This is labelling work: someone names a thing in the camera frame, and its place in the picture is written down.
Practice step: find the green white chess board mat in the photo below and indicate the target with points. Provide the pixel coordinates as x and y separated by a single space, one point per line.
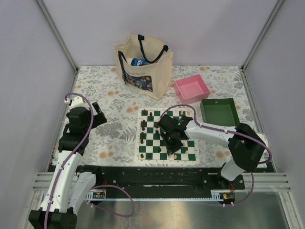
150 147

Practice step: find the floral tablecloth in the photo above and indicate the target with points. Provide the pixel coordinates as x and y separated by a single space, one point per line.
113 143

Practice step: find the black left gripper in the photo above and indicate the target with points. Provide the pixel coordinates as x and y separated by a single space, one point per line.
98 118

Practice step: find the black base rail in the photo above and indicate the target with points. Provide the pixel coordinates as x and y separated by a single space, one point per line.
161 182

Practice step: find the blue white can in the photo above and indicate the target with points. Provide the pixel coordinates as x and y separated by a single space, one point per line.
138 62

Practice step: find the beige canvas tote bag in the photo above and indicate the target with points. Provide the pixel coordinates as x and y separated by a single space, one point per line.
152 79

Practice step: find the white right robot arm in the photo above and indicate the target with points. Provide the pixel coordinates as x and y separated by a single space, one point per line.
244 144

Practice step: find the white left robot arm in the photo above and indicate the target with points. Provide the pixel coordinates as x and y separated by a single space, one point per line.
59 208

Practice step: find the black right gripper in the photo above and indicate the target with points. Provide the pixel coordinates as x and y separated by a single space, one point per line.
170 148

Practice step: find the green plastic tray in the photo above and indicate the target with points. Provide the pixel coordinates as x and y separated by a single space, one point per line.
219 112

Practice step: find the pink plastic box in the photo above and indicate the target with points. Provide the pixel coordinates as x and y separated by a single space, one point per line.
191 89

